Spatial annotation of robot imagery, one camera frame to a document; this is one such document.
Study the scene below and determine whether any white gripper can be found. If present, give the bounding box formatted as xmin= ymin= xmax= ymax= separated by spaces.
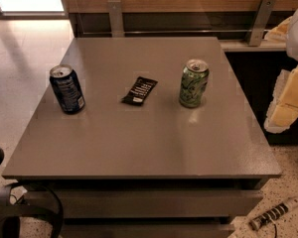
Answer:
xmin=264 ymin=9 xmax=298 ymax=133

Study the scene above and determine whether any dark blue pepsi can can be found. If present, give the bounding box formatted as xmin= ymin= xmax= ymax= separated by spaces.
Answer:
xmin=50 ymin=64 xmax=85 ymax=114

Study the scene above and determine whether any green soda can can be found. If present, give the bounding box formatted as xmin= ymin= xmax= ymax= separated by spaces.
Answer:
xmin=179 ymin=59 xmax=210 ymax=108

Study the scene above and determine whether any black snack bar wrapper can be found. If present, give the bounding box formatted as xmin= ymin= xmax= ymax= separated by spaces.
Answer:
xmin=121 ymin=76 xmax=157 ymax=106

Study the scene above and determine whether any black chair base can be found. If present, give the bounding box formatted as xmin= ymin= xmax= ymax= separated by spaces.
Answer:
xmin=0 ymin=144 xmax=65 ymax=238

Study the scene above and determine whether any right metal bracket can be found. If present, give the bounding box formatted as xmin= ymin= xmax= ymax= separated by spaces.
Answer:
xmin=246 ymin=0 xmax=276 ymax=47

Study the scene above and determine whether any metal bracket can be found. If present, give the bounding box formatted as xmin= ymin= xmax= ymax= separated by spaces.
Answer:
xmin=246 ymin=0 xmax=276 ymax=47
xmin=107 ymin=0 xmax=125 ymax=38

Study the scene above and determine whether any wooden wall counter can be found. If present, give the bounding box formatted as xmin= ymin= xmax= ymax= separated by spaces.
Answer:
xmin=62 ymin=0 xmax=298 ymax=41

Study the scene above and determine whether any left metal bracket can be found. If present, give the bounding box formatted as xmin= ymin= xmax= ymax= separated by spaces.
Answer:
xmin=107 ymin=0 xmax=125 ymax=38

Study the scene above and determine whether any horizontal metal rail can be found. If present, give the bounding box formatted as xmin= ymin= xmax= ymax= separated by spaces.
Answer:
xmin=81 ymin=29 xmax=271 ymax=37

